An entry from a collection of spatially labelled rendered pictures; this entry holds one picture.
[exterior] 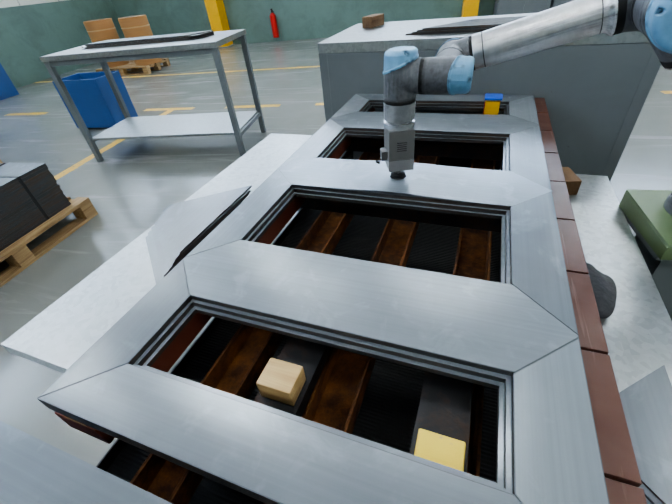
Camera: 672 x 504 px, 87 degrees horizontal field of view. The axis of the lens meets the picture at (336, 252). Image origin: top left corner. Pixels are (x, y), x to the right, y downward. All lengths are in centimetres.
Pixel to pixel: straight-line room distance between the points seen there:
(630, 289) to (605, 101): 94
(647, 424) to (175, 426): 69
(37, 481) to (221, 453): 22
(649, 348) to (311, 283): 66
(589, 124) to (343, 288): 140
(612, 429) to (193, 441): 53
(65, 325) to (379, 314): 69
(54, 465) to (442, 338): 54
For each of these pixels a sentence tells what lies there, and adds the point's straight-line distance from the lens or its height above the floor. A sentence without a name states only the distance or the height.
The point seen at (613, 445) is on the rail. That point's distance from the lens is 59.
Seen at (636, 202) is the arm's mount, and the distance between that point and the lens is 128.
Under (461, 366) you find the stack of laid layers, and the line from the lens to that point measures 57.
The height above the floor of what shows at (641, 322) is 68.
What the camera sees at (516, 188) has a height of 85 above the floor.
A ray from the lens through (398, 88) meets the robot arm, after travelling 88.
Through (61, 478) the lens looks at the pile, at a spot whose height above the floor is 85.
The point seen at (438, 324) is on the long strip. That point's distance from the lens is 60.
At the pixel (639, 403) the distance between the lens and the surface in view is 78.
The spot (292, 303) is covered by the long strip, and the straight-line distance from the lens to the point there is 64.
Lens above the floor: 130
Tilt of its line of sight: 39 degrees down
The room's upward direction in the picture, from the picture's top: 7 degrees counter-clockwise
